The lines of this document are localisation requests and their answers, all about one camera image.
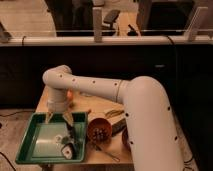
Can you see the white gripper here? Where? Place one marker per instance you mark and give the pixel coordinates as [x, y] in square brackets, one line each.
[58, 107]

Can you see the black brush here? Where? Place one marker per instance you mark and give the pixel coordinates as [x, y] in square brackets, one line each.
[68, 149]

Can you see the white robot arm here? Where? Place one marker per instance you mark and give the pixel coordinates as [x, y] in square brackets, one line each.
[151, 128]

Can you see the green plastic tray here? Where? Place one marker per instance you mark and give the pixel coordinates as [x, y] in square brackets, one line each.
[42, 143]

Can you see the orange apple toy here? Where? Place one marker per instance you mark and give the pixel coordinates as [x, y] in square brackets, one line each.
[70, 96]

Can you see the wooden table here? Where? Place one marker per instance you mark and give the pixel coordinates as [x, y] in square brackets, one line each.
[97, 107]

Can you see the black rectangular block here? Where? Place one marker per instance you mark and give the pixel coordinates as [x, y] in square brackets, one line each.
[118, 127]

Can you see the purple bowl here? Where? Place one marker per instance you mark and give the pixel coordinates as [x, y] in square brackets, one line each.
[125, 139]

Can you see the metal spoon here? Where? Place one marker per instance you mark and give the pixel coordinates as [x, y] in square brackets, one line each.
[98, 148]

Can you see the black office chair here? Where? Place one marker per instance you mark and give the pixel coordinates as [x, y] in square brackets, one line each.
[108, 22]

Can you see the white horizontal rail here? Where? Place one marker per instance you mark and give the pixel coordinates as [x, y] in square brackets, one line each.
[106, 40]

